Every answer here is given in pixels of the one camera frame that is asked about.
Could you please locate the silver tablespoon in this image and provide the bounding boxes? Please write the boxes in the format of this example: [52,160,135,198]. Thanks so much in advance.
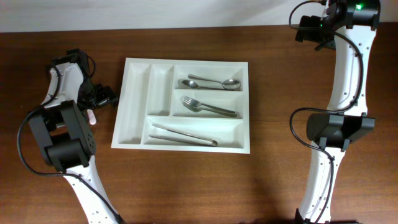
[179,80,240,91]
[188,74,241,90]

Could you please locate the pink plastic knife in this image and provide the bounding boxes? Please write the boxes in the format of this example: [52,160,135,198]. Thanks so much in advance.
[86,109,97,125]

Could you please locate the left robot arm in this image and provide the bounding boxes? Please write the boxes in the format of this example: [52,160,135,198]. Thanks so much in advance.
[23,49,124,223]

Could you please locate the silver fork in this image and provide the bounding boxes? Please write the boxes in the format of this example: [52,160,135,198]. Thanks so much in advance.
[182,102,238,118]
[182,96,235,113]

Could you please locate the white plastic cutlery tray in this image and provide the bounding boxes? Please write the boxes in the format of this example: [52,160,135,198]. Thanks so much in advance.
[111,58,250,154]

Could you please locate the long metal tongs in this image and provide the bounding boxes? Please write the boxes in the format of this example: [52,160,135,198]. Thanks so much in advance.
[149,124,218,147]

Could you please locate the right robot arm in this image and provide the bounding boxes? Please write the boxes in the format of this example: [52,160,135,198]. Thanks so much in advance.
[289,0,381,224]

